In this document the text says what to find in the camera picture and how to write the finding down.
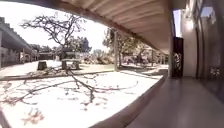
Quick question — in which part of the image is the row of green trees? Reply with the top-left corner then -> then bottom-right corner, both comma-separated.
68,28 -> 168,66

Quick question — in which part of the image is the dark squat block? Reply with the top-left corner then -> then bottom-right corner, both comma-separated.
72,59 -> 81,71
60,59 -> 68,71
36,60 -> 49,71

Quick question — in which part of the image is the long walkway canopy roof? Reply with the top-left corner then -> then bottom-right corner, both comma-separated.
0,0 -> 188,56

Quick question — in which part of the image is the bare branching tree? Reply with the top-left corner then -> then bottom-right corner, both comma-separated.
19,13 -> 88,71

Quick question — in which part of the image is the pale paved courtyard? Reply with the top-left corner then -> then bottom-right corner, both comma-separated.
0,59 -> 169,128

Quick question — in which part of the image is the building with dark door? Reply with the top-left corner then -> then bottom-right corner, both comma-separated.
167,0 -> 224,105

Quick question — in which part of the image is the grey concrete walkway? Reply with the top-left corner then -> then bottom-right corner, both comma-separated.
89,73 -> 224,128

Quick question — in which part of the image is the low building with sloped roof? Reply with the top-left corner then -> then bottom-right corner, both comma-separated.
0,16 -> 40,69

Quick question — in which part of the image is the canopy support post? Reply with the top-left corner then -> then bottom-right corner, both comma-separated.
113,29 -> 120,72

